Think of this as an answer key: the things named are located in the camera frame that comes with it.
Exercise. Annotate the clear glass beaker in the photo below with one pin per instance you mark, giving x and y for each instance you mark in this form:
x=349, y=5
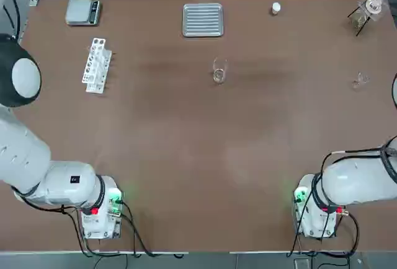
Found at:
x=219, y=77

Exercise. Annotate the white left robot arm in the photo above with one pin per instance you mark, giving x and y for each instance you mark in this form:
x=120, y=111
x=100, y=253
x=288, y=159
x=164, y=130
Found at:
x=28, y=157

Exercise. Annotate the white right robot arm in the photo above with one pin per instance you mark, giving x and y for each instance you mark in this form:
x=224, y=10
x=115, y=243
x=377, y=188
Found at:
x=356, y=182

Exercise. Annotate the white test tube rack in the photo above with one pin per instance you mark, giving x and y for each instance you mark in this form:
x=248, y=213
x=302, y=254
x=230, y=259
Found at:
x=96, y=64

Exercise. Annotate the ribbed metal tray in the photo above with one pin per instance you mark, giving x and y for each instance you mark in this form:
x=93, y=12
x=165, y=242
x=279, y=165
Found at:
x=203, y=20

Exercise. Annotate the small white-capped jar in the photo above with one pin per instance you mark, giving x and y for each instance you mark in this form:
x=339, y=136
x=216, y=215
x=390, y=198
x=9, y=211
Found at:
x=276, y=9

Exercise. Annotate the grey digital scale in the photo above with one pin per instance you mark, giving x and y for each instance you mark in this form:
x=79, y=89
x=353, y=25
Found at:
x=80, y=11

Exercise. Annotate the small clear glass flask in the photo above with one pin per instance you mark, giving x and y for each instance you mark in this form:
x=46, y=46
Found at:
x=359, y=81

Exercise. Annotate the grey floor socket box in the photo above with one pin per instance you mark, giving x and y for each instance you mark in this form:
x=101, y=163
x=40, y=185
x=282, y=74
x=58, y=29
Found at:
x=301, y=263

